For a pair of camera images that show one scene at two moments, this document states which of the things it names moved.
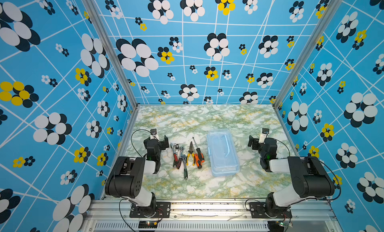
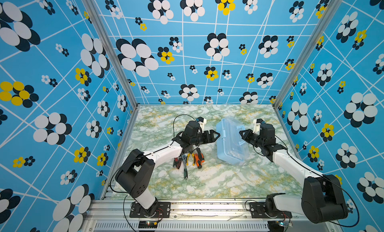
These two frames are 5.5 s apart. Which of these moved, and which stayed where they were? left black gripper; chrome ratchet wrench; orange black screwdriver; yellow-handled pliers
Moved: left black gripper
Stayed: orange black screwdriver; yellow-handled pliers; chrome ratchet wrench
